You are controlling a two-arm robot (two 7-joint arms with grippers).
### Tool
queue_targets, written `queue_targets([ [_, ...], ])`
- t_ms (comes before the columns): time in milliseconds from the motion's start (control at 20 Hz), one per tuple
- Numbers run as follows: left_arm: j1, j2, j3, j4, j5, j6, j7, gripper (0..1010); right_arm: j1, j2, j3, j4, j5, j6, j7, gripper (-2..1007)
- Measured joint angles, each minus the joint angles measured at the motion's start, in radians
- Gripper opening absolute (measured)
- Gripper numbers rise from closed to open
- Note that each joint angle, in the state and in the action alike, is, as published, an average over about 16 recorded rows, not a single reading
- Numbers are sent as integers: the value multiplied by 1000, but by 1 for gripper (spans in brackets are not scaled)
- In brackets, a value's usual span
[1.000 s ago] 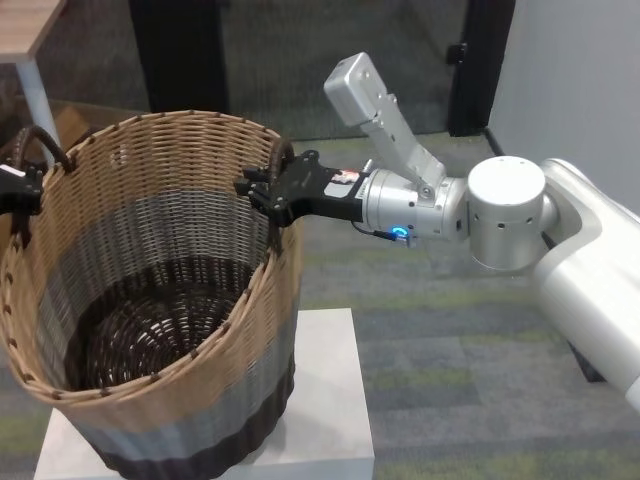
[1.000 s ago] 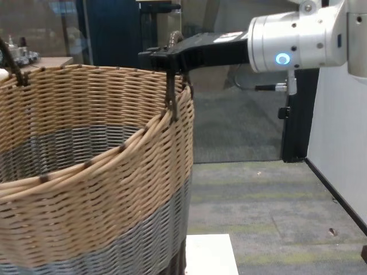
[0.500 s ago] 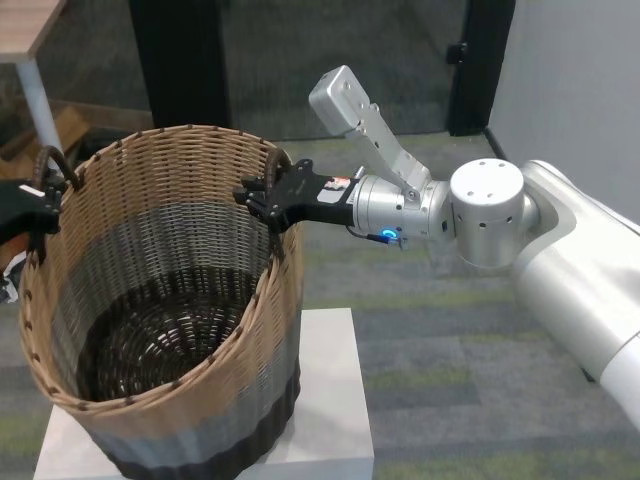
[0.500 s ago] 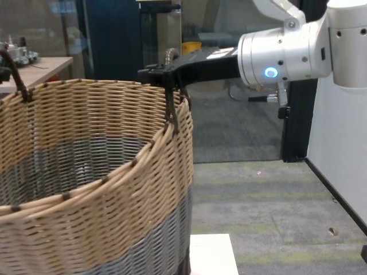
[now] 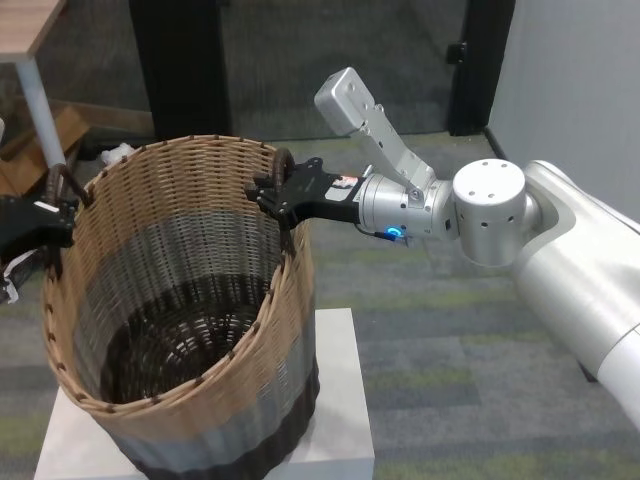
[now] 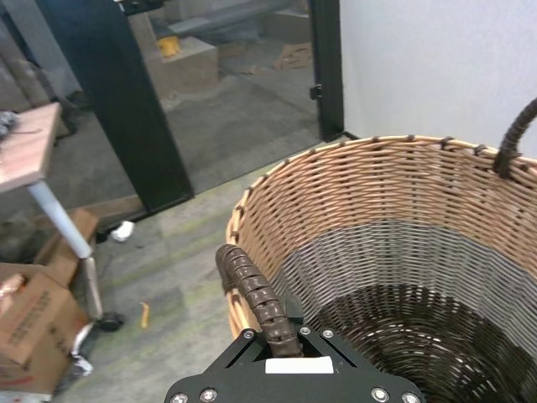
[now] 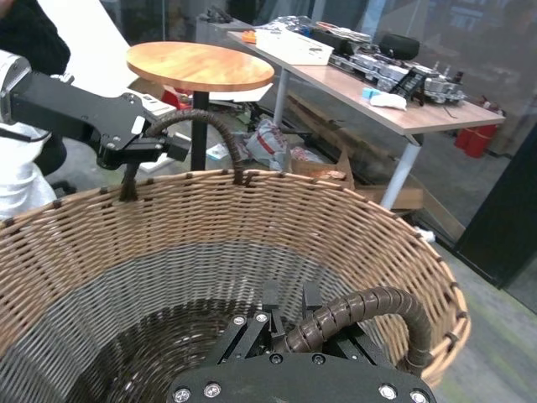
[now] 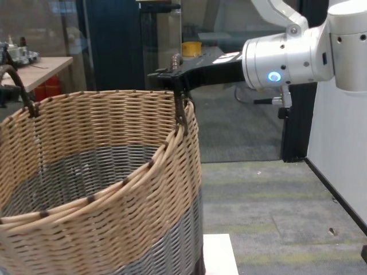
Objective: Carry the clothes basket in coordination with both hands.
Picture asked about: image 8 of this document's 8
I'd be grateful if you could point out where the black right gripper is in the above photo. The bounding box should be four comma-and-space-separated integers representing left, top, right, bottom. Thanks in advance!
147, 52, 245, 96

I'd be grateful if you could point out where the tan grey black woven basket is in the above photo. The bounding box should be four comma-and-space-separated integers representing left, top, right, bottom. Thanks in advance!
0, 53, 206, 275

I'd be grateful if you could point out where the yellow round container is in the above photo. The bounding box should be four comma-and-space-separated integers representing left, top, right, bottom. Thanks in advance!
181, 41, 204, 57

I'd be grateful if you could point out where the dark tall column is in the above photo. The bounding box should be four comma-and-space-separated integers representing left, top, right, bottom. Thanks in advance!
76, 0, 142, 92

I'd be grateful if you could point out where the light wood desk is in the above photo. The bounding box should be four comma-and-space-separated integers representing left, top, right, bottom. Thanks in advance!
0, 56, 75, 93

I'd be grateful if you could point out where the grey desktop equipment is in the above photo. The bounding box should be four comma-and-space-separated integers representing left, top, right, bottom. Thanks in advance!
0, 34, 40, 68

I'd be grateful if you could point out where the black partition post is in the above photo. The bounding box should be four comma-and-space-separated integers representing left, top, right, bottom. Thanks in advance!
280, 82, 318, 163

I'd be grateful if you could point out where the white square pedestal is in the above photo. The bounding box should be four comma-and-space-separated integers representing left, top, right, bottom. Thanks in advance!
200, 233, 240, 275

